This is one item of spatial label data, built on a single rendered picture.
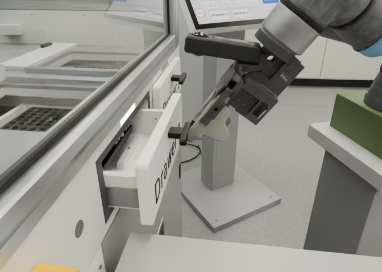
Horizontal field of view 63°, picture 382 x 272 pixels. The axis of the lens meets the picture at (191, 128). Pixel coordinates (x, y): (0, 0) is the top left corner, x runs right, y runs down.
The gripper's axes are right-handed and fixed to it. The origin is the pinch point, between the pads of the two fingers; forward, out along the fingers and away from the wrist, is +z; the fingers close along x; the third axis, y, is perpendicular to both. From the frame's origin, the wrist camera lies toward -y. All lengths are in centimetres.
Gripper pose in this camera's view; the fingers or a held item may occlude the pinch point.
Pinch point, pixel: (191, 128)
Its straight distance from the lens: 54.9
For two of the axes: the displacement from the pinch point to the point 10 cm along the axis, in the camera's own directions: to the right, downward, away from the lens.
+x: 1.3, -4.5, 8.9
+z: -5.7, 7.0, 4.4
